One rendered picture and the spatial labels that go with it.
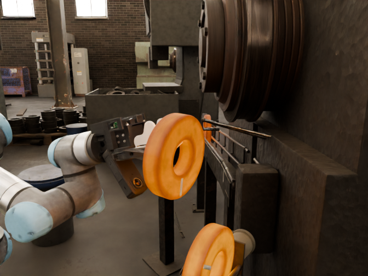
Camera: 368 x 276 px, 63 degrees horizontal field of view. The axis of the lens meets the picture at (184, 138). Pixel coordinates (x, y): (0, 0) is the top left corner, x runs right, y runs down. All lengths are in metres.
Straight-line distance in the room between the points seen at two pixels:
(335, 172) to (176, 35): 3.10
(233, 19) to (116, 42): 10.39
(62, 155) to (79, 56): 9.90
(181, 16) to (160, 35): 0.32
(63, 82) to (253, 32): 7.31
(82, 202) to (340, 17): 0.66
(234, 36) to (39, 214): 0.61
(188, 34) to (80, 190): 3.04
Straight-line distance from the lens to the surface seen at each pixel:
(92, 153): 0.65
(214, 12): 0.89
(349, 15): 0.68
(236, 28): 0.82
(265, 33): 0.80
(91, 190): 0.73
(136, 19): 11.15
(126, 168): 0.63
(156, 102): 3.37
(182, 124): 0.51
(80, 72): 10.60
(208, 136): 1.87
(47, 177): 1.91
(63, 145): 0.72
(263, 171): 0.80
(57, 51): 7.96
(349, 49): 0.67
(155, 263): 1.78
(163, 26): 3.57
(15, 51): 12.26
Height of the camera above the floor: 1.07
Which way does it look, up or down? 14 degrees down
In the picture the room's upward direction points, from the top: straight up
